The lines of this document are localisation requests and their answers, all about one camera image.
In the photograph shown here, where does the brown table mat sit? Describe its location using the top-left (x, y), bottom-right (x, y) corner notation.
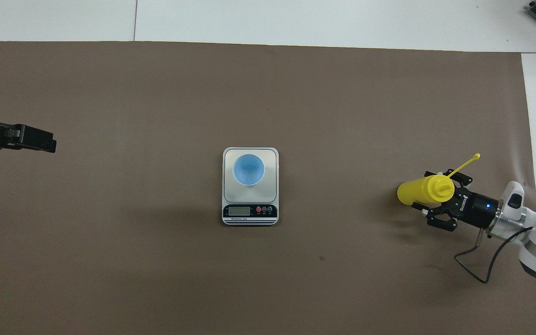
top-left (0, 41), bottom-right (536, 335)

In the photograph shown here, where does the silver digital kitchen scale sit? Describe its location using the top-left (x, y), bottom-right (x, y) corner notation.
top-left (222, 147), bottom-right (280, 227)

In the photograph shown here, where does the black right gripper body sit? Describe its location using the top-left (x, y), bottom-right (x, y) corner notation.
top-left (451, 187), bottom-right (500, 229)

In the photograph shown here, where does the yellow squeeze bottle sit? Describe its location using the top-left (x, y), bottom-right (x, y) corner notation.
top-left (397, 153), bottom-right (481, 207)

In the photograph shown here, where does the light blue paper cup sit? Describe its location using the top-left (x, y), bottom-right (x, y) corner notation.
top-left (232, 154), bottom-right (265, 187)

